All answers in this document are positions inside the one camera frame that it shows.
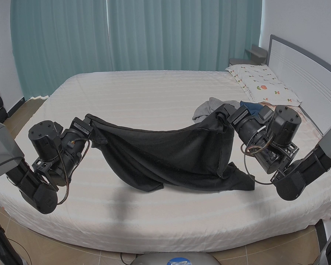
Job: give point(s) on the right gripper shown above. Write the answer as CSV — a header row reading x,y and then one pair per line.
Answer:
x,y
251,131

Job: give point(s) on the pile of clothes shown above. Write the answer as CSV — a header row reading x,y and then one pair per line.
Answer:
x,y
207,109

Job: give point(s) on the blue-green curtain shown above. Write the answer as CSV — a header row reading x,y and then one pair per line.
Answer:
x,y
182,23
58,37

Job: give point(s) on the black T-shirt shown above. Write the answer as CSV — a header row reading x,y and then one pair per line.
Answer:
x,y
168,153

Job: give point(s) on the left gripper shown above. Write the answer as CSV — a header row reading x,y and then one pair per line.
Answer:
x,y
77,137

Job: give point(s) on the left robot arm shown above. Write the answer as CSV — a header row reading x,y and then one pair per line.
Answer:
x,y
41,148

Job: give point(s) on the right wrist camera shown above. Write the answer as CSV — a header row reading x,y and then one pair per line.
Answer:
x,y
265,113

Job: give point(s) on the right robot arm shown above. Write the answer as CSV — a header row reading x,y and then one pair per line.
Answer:
x,y
286,126

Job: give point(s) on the white printed pillow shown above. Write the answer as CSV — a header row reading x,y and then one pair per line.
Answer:
x,y
264,84

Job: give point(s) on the bed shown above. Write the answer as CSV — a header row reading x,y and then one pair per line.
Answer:
x,y
154,92

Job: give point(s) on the grey bedside table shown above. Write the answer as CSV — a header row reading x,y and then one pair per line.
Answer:
x,y
237,61

